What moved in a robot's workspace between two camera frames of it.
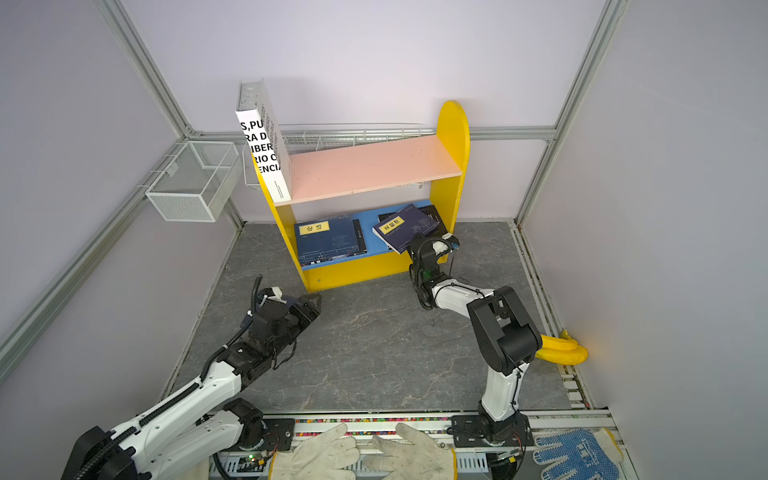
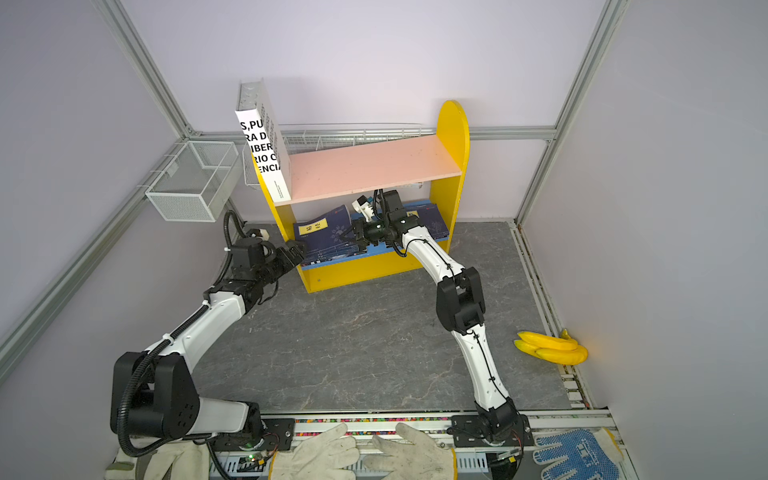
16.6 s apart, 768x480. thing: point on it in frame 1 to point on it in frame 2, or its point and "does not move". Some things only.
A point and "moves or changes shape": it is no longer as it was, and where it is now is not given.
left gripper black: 307,306 to 287,262
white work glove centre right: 411,458 does not move
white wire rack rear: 309,138 does not move
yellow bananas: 562,350 does not move
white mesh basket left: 199,181 does not move
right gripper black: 415,244 to 361,228
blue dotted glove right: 591,455 does not move
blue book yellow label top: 398,230 moves or changes shape
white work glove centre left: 326,455 does not move
